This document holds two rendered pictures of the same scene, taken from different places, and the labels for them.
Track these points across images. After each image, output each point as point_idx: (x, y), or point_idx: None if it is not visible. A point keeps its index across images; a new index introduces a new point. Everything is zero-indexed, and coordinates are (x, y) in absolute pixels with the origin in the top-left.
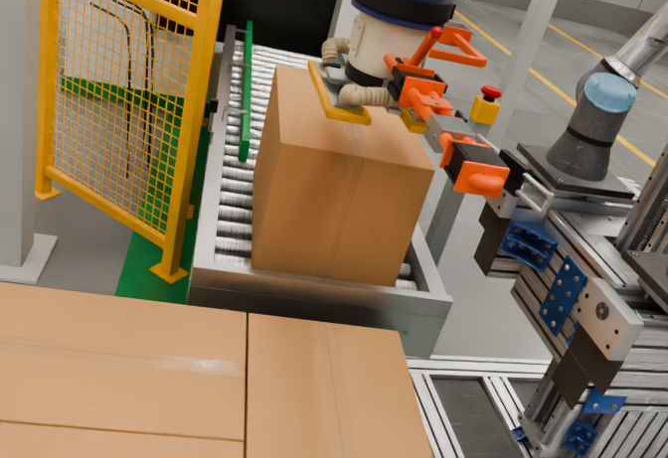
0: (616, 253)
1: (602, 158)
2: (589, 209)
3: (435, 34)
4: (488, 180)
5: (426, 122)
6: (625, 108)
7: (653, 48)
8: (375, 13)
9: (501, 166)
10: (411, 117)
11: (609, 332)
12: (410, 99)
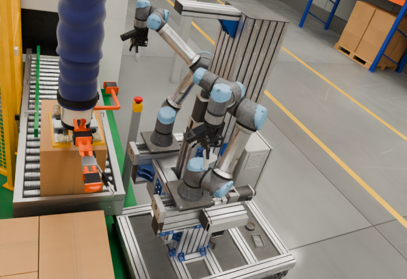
0: (173, 175)
1: (168, 138)
2: (168, 155)
3: (83, 122)
4: (94, 188)
5: None
6: (171, 121)
7: (181, 95)
8: (65, 106)
9: (99, 182)
10: None
11: (157, 214)
12: None
